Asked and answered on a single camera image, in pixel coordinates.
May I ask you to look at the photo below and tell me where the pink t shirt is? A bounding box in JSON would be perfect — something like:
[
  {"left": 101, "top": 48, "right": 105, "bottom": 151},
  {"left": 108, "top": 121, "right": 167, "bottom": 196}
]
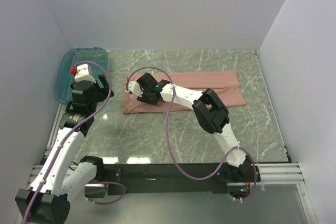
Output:
[{"left": 121, "top": 70, "right": 246, "bottom": 114}]

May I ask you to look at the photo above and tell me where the teal transparent plastic bin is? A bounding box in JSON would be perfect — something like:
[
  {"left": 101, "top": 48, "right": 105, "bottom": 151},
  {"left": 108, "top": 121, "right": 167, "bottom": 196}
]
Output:
[{"left": 54, "top": 47, "right": 108, "bottom": 105}]

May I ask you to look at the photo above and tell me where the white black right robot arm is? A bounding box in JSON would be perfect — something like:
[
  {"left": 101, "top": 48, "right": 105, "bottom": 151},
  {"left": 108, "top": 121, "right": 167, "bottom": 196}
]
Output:
[{"left": 127, "top": 73, "right": 257, "bottom": 182}]

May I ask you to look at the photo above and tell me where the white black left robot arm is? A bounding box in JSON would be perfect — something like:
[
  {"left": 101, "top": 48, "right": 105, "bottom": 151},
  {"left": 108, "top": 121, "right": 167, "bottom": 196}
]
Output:
[{"left": 15, "top": 73, "right": 114, "bottom": 223}]

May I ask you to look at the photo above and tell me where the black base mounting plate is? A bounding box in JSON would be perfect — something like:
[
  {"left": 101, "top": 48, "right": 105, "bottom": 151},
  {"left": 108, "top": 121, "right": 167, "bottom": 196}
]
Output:
[{"left": 94, "top": 163, "right": 261, "bottom": 194}]

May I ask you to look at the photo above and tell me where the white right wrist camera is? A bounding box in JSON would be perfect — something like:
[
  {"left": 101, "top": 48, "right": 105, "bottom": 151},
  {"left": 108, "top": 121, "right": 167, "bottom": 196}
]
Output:
[{"left": 126, "top": 81, "right": 143, "bottom": 97}]

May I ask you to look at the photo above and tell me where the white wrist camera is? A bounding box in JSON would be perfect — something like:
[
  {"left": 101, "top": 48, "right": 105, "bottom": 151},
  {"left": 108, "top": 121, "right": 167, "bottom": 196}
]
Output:
[
  {"left": 126, "top": 81, "right": 143, "bottom": 97},
  {"left": 70, "top": 63, "right": 96, "bottom": 83}
]

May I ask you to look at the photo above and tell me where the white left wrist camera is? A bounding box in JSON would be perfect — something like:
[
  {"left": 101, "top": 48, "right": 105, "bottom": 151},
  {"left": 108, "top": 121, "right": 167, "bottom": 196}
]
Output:
[{"left": 70, "top": 63, "right": 96, "bottom": 83}]

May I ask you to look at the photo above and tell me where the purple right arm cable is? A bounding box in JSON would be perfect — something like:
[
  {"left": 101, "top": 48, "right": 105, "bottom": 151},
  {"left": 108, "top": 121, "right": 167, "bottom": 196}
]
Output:
[{"left": 126, "top": 67, "right": 257, "bottom": 204}]

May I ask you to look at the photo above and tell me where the aluminium left side rail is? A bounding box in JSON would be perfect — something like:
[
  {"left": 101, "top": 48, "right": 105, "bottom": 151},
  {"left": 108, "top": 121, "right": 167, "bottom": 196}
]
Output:
[{"left": 39, "top": 104, "right": 66, "bottom": 165}]

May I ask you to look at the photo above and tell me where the aluminium front frame rail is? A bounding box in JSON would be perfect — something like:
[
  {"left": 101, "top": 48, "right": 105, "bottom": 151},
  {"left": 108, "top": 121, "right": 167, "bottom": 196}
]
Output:
[{"left": 28, "top": 163, "right": 305, "bottom": 188}]

